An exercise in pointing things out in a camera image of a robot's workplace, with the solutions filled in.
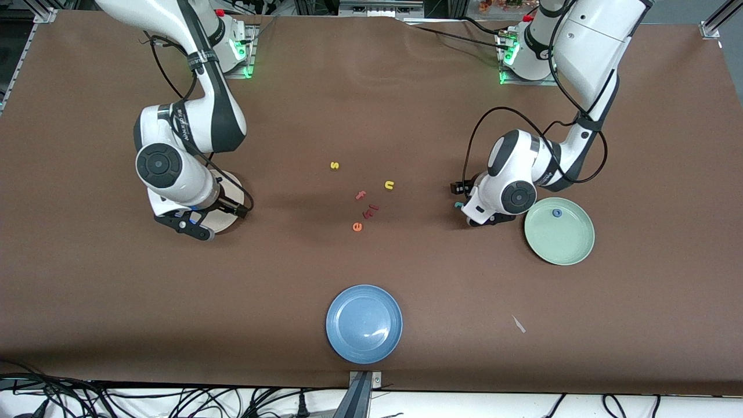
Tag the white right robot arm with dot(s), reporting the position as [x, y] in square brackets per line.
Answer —
[151, 17]

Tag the green plate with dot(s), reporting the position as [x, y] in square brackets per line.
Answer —
[559, 238]

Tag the white paper scrap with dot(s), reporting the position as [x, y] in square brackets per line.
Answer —
[518, 324]

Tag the blue plate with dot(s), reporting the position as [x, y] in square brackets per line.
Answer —
[364, 324]

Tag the beige brown plate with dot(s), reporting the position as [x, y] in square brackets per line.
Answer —
[227, 224]

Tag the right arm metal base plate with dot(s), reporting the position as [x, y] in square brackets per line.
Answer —
[251, 52]

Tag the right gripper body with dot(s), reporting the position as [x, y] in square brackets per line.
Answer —
[227, 203]

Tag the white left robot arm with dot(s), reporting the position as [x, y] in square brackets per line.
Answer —
[592, 46]

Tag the brown table cover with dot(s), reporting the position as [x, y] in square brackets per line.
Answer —
[406, 116]

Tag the orange flowers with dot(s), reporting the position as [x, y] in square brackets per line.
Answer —
[499, 4]

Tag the metal camera post bracket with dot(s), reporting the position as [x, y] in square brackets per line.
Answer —
[360, 400]

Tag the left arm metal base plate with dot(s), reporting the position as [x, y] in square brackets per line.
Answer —
[531, 82]

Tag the silver aluminium frame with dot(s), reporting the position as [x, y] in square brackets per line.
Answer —
[377, 8]

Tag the silver table corner bracket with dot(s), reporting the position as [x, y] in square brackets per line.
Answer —
[46, 15]
[711, 30]

